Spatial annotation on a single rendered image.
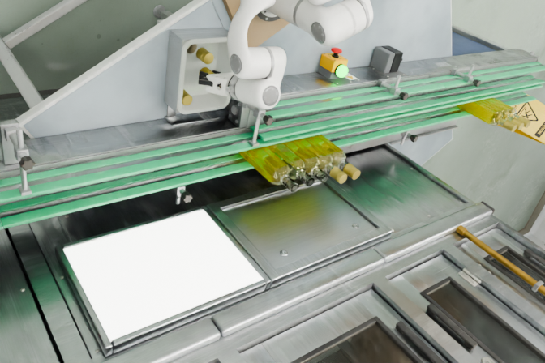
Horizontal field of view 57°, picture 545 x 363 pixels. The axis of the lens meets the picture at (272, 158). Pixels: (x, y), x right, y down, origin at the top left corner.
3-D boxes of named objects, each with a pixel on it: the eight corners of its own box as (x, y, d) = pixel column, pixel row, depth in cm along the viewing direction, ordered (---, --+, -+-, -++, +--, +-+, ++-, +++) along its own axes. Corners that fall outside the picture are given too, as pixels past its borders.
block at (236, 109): (225, 118, 160) (237, 129, 155) (229, 91, 155) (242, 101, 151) (234, 117, 162) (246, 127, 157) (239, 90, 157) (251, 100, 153)
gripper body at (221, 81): (225, 103, 131) (203, 95, 139) (258, 99, 137) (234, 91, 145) (225, 74, 128) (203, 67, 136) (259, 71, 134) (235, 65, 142)
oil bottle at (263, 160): (236, 152, 161) (276, 189, 148) (238, 137, 158) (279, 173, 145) (251, 149, 164) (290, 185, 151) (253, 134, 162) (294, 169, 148)
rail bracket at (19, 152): (-4, 156, 125) (19, 208, 111) (-12, 95, 117) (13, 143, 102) (17, 152, 128) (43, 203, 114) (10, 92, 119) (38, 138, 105)
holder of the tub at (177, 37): (162, 117, 153) (174, 130, 148) (169, 29, 139) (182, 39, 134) (212, 109, 163) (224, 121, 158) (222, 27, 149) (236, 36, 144)
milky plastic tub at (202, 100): (164, 102, 150) (178, 116, 145) (169, 29, 139) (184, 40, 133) (214, 96, 160) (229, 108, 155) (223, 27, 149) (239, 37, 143)
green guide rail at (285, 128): (249, 129, 158) (263, 141, 153) (250, 125, 158) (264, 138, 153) (529, 76, 260) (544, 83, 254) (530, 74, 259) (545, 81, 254)
